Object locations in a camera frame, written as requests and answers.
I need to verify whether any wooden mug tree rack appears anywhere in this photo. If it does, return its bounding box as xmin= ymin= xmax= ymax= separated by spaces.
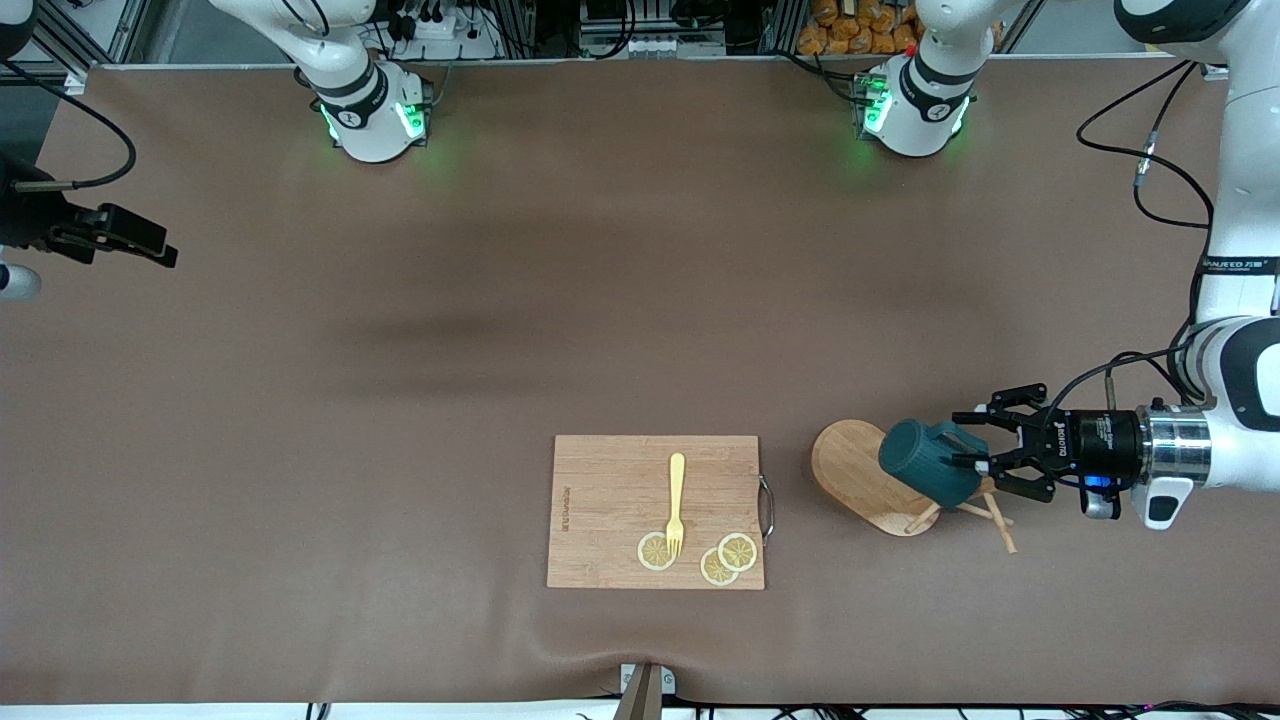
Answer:
xmin=810 ymin=419 xmax=1019 ymax=554

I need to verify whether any white power strip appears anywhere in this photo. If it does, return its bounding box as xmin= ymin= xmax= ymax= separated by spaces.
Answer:
xmin=385 ymin=8 xmax=501 ymax=59

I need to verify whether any pile of orange bags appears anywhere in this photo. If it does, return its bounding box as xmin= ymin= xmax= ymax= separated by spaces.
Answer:
xmin=797 ymin=0 xmax=921 ymax=56

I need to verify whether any yellow plastic fork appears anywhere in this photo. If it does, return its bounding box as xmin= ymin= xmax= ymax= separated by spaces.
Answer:
xmin=665 ymin=452 xmax=688 ymax=559

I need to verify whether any aluminium frame post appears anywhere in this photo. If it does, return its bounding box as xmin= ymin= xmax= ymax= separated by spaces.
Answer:
xmin=35 ymin=0 xmax=151 ymax=86

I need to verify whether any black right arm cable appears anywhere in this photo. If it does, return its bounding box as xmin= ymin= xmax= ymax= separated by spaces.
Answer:
xmin=0 ymin=60 xmax=137 ymax=193

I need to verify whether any dark green mug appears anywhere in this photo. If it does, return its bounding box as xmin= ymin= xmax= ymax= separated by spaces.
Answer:
xmin=878 ymin=418 xmax=991 ymax=506

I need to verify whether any wooden cutting board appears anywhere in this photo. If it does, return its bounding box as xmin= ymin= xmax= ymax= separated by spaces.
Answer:
xmin=547 ymin=434 xmax=777 ymax=591

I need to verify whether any grey metal table bracket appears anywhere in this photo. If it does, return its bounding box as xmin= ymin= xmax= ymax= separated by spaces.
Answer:
xmin=612 ymin=663 xmax=677 ymax=720

